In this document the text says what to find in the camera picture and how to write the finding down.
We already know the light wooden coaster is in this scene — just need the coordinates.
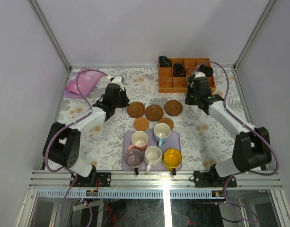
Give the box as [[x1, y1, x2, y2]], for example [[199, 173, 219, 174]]
[[159, 117, 174, 130], [133, 117, 149, 131]]

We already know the light blue mug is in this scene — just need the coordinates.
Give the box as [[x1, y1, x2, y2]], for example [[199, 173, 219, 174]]
[[154, 123, 171, 148]]

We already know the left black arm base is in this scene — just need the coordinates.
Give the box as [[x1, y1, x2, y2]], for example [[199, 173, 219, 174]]
[[70, 172, 112, 188]]

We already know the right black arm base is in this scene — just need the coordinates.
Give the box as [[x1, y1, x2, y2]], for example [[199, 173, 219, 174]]
[[189, 171, 229, 188]]

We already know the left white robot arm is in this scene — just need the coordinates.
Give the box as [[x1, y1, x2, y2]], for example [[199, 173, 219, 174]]
[[43, 83, 129, 187]]

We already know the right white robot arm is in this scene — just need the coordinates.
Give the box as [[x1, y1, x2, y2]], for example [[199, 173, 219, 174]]
[[185, 76, 272, 187]]

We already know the yellow glass cup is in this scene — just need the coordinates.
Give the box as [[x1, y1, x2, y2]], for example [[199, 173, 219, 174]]
[[163, 148, 182, 175]]

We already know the black bundle right compartment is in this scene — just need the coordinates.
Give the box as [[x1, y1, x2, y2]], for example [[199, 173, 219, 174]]
[[198, 64, 213, 77]]

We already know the dark brown left saucer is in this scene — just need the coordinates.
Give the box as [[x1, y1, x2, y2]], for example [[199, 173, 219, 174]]
[[127, 102, 145, 118]]

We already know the dark brown saucer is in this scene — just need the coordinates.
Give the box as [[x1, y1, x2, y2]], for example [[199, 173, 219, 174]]
[[127, 102, 145, 118], [164, 100, 183, 116], [145, 105, 164, 122]]

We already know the dark brown right saucer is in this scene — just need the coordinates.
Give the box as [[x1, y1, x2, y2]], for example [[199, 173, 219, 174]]
[[164, 100, 183, 116]]

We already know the pink folded cloth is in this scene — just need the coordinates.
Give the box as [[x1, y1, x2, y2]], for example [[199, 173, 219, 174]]
[[65, 71, 103, 99]]

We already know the dark brown middle saucer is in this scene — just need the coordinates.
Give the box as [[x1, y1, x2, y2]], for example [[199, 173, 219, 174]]
[[145, 105, 164, 122]]

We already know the black bundle far left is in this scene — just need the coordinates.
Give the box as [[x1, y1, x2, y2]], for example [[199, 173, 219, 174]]
[[158, 56, 172, 68]]

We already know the pink mug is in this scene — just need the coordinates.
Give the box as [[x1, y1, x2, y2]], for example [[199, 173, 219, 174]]
[[128, 131, 149, 150]]

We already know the lilac plastic tray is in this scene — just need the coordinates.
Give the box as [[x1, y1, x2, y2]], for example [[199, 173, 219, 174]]
[[122, 131, 181, 173]]

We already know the purple mug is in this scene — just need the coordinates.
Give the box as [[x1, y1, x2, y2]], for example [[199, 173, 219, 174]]
[[124, 148, 144, 175]]

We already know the cream white mug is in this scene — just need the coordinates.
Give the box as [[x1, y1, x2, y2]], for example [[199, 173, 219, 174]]
[[144, 146, 162, 172]]

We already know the black orange cable bundle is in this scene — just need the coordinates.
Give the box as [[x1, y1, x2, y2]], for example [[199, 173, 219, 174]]
[[172, 63, 186, 78]]

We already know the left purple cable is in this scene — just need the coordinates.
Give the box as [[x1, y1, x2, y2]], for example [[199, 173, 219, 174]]
[[44, 68, 110, 227]]

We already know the purple cable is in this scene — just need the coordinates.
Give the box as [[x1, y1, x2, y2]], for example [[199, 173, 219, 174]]
[[192, 61, 281, 224], [44, 68, 110, 227]]

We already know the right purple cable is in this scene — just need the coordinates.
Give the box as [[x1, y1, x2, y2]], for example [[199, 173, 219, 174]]
[[192, 61, 281, 224]]

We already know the blue slotted cable duct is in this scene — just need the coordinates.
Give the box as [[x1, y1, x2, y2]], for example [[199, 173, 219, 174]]
[[37, 189, 224, 200]]

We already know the aluminium front rail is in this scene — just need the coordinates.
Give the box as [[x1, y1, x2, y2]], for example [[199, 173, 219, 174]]
[[28, 170, 283, 190]]

